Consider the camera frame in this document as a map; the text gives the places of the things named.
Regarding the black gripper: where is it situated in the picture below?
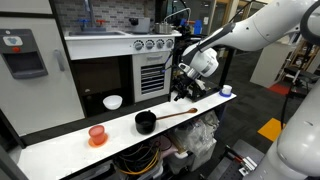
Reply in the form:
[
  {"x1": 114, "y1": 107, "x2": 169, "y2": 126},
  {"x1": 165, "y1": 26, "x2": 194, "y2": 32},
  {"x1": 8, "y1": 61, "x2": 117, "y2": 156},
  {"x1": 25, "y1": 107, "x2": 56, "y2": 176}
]
[{"x1": 173, "y1": 75, "x2": 202, "y2": 102}]

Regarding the wooden spoon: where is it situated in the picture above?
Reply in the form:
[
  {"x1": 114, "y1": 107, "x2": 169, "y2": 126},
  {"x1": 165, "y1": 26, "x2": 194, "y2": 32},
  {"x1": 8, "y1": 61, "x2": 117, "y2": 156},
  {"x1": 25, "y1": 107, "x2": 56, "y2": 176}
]
[{"x1": 155, "y1": 107, "x2": 199, "y2": 121}]

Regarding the small blue white cup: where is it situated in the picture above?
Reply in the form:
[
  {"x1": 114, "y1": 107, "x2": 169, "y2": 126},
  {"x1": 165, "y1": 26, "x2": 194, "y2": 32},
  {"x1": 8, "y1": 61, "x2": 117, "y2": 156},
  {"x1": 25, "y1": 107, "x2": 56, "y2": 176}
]
[{"x1": 218, "y1": 84, "x2": 233, "y2": 98}]

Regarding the orange plastic cup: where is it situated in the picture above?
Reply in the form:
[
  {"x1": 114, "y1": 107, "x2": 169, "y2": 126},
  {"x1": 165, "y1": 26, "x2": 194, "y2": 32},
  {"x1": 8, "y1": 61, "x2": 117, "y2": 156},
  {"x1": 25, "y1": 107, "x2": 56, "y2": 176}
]
[{"x1": 88, "y1": 124, "x2": 106, "y2": 146}]

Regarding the clear plastic bag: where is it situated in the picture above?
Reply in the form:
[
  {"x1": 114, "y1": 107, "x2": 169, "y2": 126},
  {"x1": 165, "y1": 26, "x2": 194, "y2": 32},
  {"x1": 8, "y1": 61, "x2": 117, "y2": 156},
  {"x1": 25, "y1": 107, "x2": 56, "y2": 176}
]
[{"x1": 173, "y1": 111, "x2": 220, "y2": 158}]

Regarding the pink soft object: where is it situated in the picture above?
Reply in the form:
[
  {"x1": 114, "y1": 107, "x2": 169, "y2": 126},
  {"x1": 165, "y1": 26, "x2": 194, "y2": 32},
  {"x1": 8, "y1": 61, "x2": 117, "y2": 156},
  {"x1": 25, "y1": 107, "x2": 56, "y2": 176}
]
[{"x1": 155, "y1": 134, "x2": 179, "y2": 158}]

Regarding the blue box on kitchen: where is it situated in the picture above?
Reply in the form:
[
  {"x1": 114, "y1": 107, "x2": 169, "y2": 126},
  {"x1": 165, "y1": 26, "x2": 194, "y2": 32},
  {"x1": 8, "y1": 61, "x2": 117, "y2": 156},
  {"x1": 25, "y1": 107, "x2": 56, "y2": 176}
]
[{"x1": 179, "y1": 18, "x2": 204, "y2": 36}]

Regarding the silver toy pot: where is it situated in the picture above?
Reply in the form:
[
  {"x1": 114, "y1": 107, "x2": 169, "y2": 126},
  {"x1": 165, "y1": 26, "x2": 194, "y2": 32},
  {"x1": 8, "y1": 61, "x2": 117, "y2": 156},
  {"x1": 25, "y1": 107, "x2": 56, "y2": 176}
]
[{"x1": 153, "y1": 21, "x2": 175, "y2": 35}]

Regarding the white bowl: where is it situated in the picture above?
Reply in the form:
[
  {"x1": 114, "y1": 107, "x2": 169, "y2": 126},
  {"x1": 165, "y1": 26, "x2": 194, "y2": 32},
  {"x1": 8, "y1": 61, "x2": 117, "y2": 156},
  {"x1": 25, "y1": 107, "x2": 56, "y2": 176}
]
[{"x1": 102, "y1": 94, "x2": 123, "y2": 111}]

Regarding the grey toy appliance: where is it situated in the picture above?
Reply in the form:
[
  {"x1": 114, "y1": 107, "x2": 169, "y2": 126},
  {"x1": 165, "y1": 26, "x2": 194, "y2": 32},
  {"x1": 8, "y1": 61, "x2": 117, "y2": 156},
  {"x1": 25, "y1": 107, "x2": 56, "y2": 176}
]
[{"x1": 128, "y1": 17, "x2": 151, "y2": 34}]

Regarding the orange round coaster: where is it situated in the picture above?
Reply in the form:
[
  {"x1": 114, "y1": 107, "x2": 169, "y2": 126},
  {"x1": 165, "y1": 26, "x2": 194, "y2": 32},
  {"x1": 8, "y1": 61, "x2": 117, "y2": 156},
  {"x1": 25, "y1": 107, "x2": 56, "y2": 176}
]
[{"x1": 87, "y1": 133, "x2": 109, "y2": 149}]

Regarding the toy kitchen faucet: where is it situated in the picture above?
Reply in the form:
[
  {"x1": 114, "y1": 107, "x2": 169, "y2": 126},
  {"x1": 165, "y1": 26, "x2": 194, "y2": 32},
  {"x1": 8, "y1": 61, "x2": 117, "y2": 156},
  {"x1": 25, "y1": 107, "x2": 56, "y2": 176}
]
[{"x1": 77, "y1": 0, "x2": 108, "y2": 33}]

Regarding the black camera cable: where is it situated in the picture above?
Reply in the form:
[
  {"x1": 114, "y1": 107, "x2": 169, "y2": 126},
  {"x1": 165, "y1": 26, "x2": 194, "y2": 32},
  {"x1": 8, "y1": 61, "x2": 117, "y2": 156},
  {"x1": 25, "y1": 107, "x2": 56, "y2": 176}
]
[{"x1": 161, "y1": 49, "x2": 175, "y2": 74}]

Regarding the black metal frame machine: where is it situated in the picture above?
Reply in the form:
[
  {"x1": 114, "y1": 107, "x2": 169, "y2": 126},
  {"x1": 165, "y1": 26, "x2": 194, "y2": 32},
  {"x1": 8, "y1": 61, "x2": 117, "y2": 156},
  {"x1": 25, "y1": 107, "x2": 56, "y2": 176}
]
[{"x1": 171, "y1": 32, "x2": 234, "y2": 103}]

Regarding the black cup with handle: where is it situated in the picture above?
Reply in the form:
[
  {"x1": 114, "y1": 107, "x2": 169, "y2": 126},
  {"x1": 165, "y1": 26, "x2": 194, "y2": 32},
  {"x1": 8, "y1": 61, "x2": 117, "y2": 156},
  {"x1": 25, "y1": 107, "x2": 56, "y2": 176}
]
[{"x1": 134, "y1": 110, "x2": 158, "y2": 136}]

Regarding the yellow cable bundle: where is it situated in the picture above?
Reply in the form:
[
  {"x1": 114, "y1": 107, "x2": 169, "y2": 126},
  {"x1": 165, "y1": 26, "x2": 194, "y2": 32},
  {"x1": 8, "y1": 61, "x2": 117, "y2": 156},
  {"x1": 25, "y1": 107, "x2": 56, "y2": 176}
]
[{"x1": 114, "y1": 144, "x2": 162, "y2": 176}]

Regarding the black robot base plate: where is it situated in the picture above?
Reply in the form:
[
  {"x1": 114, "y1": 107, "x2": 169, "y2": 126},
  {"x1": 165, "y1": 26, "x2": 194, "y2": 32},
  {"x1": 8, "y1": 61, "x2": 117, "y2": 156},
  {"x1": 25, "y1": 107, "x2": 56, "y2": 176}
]
[{"x1": 216, "y1": 139, "x2": 266, "y2": 180}]

